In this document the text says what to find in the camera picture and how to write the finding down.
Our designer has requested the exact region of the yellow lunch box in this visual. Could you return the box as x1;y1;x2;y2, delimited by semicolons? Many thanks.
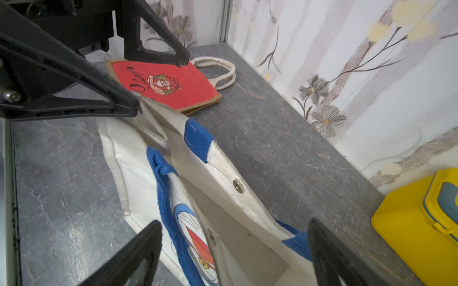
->
371;168;458;286

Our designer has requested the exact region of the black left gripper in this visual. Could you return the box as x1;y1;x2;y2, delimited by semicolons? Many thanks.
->
1;0;190;120

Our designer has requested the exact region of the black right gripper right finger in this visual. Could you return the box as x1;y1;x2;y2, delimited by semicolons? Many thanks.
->
308;218;389;286

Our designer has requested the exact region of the white Doraemon canvas bag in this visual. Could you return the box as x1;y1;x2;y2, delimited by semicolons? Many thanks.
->
97;97;317;286

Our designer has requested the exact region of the red Christmas jute bag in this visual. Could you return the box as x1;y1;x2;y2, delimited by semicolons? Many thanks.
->
105;57;236;116

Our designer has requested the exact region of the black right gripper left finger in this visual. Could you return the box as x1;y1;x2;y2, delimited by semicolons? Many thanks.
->
81;220;162;286

